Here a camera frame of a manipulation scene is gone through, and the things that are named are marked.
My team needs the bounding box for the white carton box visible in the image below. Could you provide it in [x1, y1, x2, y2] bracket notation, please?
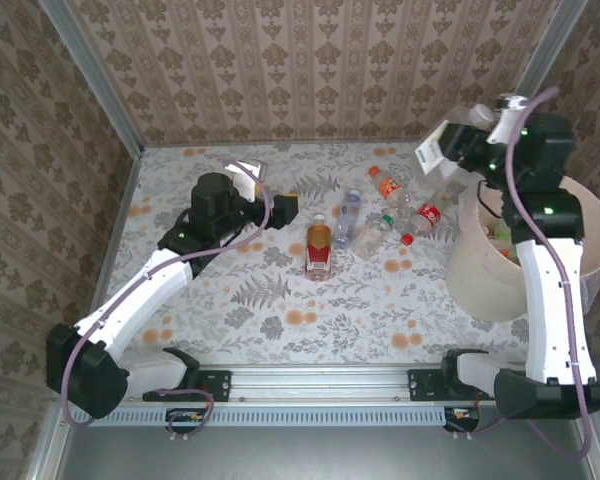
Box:
[413, 103, 497, 194]

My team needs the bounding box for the red label tea bottle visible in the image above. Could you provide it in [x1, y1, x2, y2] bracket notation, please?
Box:
[303, 213, 332, 283]

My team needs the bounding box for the red label cola bottle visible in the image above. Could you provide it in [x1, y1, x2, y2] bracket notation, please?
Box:
[399, 192, 455, 247]

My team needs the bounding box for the clear bottle with orange cap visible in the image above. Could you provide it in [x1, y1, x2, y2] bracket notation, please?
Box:
[367, 165, 416, 207]

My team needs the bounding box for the clear bottle with green cap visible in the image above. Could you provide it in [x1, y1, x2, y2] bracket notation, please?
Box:
[350, 212, 400, 259]

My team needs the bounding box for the round beige bin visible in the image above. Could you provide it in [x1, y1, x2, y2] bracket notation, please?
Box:
[444, 174, 600, 324]

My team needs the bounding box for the pale blue water bottle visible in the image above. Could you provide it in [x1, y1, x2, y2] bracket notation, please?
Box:
[331, 188, 365, 250]

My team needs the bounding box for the floral patterned table cover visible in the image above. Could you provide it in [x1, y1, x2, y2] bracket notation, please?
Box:
[87, 141, 531, 366]

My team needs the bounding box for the grey metal sheet panel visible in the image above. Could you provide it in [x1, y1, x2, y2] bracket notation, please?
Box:
[59, 419, 599, 480]

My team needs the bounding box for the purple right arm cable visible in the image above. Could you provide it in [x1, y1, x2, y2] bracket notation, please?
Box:
[447, 85, 594, 460]

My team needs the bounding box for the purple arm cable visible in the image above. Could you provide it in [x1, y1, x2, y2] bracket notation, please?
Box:
[447, 85, 594, 460]
[61, 158, 274, 441]

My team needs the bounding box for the aluminium back rail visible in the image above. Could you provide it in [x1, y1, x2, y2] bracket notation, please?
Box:
[140, 138, 496, 150]

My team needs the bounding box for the aluminium side rail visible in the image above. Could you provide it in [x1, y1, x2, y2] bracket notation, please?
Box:
[82, 148, 145, 364]

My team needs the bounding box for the aluminium frame post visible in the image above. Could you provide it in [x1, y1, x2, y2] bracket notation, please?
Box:
[37, 0, 145, 156]
[489, 0, 591, 156]

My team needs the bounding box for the aluminium mounting rail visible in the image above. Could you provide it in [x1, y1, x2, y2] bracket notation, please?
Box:
[194, 363, 496, 404]

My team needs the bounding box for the white slotted cable duct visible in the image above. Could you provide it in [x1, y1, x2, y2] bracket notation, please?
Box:
[72, 405, 454, 427]

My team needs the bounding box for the small wired connector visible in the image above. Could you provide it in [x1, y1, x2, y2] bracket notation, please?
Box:
[443, 406, 482, 432]
[165, 407, 207, 427]

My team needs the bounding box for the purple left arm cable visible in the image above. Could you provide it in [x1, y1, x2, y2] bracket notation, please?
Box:
[61, 158, 274, 441]

